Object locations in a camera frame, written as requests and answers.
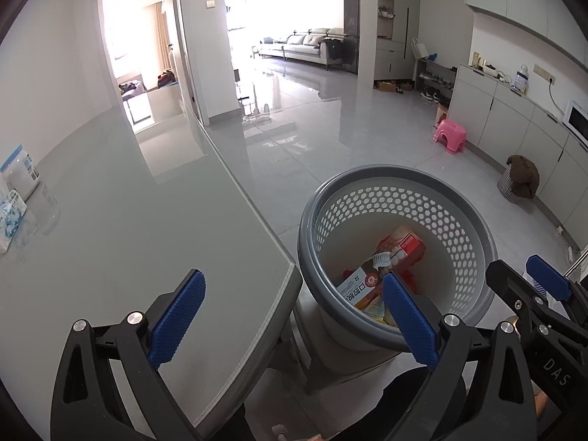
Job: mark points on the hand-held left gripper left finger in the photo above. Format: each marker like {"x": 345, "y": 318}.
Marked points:
{"x": 177, "y": 321}

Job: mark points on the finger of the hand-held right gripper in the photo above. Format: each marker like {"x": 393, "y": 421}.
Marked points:
{"x": 549, "y": 278}
{"x": 514, "y": 289}

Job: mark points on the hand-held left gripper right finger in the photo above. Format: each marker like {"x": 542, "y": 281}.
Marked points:
{"x": 411, "y": 321}

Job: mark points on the pink toothpaste box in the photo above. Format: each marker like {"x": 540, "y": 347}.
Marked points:
{"x": 399, "y": 248}

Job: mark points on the grey perforated plastic basket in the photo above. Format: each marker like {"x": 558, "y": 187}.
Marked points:
{"x": 330, "y": 257}

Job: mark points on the person's right hand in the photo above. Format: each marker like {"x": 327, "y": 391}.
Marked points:
{"x": 542, "y": 402}

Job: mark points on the person's black pants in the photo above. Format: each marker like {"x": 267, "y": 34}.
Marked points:
{"x": 404, "y": 399}

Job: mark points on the checkered laundry basket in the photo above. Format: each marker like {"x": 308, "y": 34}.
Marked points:
{"x": 505, "y": 188}

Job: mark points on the brown garment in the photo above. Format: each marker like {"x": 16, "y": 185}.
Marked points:
{"x": 523, "y": 174}

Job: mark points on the white microwave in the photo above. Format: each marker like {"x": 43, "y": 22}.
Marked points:
{"x": 578, "y": 121}

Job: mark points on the white lower cabinets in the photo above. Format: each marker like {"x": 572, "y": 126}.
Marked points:
{"x": 505, "y": 124}

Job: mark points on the pink plastic stool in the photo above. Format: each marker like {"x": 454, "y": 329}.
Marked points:
{"x": 449, "y": 135}

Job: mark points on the blue white tissue pack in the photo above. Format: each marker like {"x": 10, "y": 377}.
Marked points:
{"x": 11, "y": 220}

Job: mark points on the clear bottle on counter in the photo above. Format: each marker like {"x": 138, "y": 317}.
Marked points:
{"x": 520, "y": 80}

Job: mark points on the clear jar with blue lid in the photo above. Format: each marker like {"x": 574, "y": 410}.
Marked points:
{"x": 18, "y": 174}

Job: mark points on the shoe rack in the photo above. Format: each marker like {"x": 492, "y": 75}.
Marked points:
{"x": 436, "y": 80}

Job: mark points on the bed with clothes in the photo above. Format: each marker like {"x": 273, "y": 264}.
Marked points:
{"x": 133, "y": 91}

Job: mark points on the white paper bag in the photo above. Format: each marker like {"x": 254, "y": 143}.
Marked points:
{"x": 420, "y": 48}

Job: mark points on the white display cabinet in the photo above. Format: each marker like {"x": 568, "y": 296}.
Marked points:
{"x": 390, "y": 55}

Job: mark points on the white room door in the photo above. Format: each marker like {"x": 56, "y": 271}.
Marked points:
{"x": 193, "y": 55}

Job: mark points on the beige curtain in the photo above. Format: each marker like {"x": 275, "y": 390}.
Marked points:
{"x": 161, "y": 41}

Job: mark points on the grey sofa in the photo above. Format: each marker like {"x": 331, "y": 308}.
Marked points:
{"x": 303, "y": 48}

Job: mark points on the dark grey fridge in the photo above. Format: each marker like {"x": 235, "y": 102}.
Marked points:
{"x": 352, "y": 32}

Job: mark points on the clothes drying rack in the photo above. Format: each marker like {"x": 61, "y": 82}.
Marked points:
{"x": 241, "y": 9}

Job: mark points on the wall socket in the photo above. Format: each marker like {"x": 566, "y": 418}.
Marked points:
{"x": 544, "y": 75}

